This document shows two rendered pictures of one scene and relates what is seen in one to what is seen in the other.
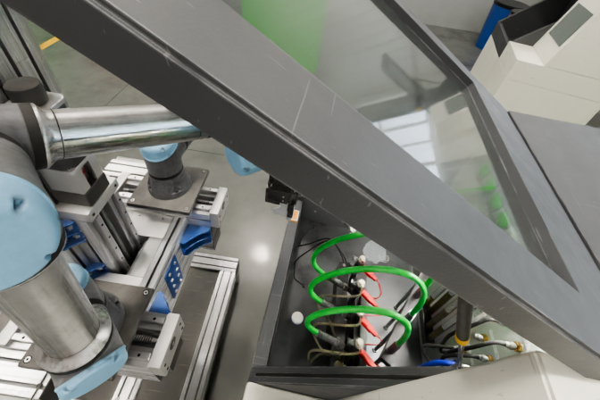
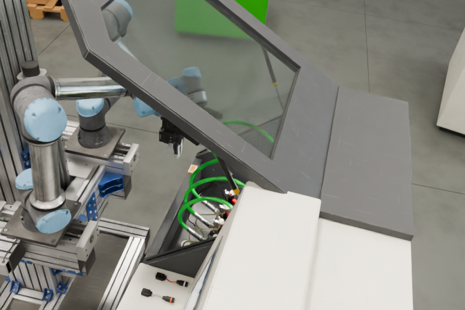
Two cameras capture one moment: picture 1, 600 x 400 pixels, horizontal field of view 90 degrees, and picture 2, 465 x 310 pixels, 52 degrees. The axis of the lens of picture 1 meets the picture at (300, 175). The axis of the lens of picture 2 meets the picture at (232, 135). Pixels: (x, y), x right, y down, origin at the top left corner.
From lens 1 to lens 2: 1.11 m
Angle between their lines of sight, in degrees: 8
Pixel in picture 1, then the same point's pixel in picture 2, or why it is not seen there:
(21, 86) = (30, 66)
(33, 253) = (59, 129)
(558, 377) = (251, 187)
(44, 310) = (49, 163)
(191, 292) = (101, 253)
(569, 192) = (338, 135)
